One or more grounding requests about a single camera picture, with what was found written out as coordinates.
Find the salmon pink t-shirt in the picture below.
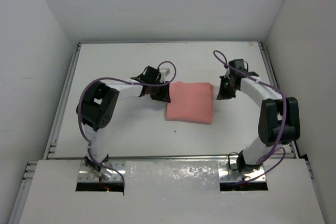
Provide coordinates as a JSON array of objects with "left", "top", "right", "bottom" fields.
[{"left": 166, "top": 81, "right": 214, "bottom": 125}]

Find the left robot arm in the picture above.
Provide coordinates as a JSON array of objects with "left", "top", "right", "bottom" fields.
[{"left": 76, "top": 65, "right": 175, "bottom": 174}]

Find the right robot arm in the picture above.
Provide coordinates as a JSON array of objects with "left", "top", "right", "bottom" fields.
[{"left": 216, "top": 59, "right": 300, "bottom": 173}]

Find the white front cover panel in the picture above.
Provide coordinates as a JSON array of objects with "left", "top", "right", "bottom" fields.
[{"left": 20, "top": 159, "right": 324, "bottom": 223}]

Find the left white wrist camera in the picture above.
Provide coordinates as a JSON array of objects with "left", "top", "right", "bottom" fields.
[{"left": 159, "top": 68, "right": 170, "bottom": 82}]

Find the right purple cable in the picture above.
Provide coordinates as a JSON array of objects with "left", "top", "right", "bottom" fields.
[{"left": 213, "top": 49, "right": 287, "bottom": 184}]

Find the purple cable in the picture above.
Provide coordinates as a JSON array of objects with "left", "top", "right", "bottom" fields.
[
  {"left": 78, "top": 60, "right": 177, "bottom": 189},
  {"left": 213, "top": 49, "right": 287, "bottom": 184}
]

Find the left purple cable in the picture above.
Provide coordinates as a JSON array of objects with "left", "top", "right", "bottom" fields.
[{"left": 78, "top": 60, "right": 177, "bottom": 189}]

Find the aluminium table frame rail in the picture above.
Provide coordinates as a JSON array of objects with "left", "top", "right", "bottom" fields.
[{"left": 9, "top": 41, "right": 311, "bottom": 223}]

